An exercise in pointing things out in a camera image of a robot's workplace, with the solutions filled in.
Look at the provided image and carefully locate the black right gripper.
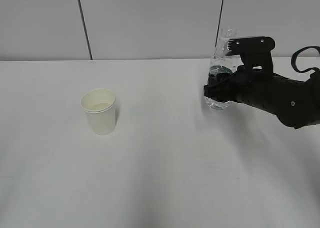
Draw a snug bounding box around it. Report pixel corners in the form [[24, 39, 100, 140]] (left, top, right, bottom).
[[203, 52, 274, 103]]

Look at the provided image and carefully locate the clear water bottle green label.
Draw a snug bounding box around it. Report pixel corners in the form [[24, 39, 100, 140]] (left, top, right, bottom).
[[204, 27, 238, 111]]

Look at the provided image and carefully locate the white paper cup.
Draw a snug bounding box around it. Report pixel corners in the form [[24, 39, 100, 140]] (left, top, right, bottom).
[[80, 88, 116, 135]]

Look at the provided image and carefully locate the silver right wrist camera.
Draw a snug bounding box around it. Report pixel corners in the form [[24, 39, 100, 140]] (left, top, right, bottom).
[[223, 36, 275, 56]]

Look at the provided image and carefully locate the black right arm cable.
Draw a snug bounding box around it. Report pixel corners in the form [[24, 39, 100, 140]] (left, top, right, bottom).
[[291, 46, 320, 73]]

